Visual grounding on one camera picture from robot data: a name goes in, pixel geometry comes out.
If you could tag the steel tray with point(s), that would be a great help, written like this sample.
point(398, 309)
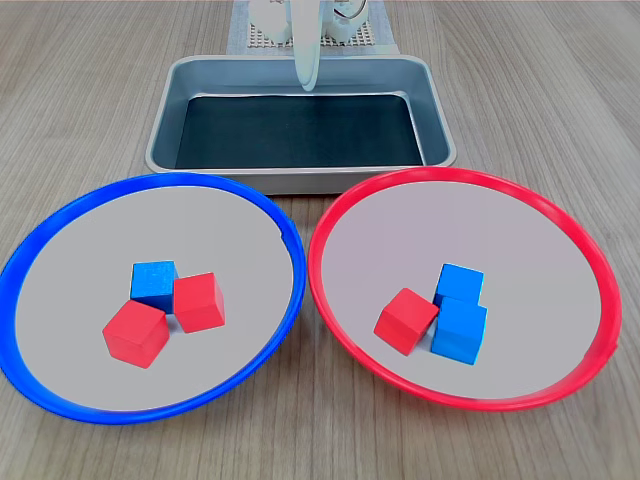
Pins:
point(165, 115)

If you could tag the pale perforated base plate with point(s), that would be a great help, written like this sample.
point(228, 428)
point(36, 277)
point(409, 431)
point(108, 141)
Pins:
point(260, 42)

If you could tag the black tray mat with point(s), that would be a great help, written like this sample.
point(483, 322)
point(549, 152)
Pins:
point(300, 135)

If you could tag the red-rimmed white plate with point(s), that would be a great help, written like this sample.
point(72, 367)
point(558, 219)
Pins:
point(525, 250)

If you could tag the blue wooden cube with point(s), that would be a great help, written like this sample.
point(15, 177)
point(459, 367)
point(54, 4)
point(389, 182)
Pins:
point(459, 332)
point(152, 282)
point(460, 282)

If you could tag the red wooden cube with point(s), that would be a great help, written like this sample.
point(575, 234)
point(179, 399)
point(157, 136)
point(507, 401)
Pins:
point(405, 320)
point(199, 305)
point(135, 335)

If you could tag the blue-rimmed white plate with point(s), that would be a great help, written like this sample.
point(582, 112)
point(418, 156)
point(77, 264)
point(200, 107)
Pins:
point(100, 390)

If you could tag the translucent white sheet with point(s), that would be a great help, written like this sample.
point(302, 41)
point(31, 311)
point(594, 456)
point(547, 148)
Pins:
point(237, 30)

